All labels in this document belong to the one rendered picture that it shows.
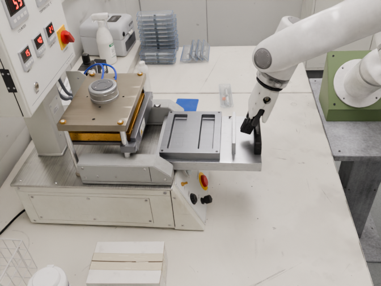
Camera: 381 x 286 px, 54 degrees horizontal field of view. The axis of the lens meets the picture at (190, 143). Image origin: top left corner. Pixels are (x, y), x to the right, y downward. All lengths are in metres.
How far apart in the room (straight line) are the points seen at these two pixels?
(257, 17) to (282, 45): 2.72
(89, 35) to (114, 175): 1.14
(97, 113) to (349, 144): 0.92
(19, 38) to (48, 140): 0.34
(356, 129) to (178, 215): 0.81
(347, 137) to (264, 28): 2.22
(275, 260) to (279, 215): 0.16
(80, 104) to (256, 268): 0.65
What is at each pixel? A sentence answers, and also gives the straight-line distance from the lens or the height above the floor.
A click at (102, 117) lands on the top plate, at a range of 0.99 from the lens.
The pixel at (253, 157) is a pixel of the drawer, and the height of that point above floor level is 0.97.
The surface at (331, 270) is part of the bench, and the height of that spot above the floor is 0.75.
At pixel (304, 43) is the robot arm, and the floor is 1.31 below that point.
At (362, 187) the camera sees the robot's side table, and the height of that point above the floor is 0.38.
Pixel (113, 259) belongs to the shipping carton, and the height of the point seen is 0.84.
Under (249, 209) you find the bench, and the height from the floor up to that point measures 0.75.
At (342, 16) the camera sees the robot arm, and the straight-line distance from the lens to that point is 0.86.
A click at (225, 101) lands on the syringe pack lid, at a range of 1.62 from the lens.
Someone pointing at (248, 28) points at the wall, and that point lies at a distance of 3.59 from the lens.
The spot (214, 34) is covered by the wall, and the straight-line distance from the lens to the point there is 3.61.
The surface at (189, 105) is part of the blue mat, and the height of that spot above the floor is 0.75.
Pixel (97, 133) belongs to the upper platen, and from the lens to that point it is 1.02.
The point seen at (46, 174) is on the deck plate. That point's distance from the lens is 1.15.
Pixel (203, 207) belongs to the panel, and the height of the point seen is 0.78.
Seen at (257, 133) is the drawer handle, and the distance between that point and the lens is 1.05.
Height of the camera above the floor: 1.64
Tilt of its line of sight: 39 degrees down
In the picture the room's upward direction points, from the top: 4 degrees counter-clockwise
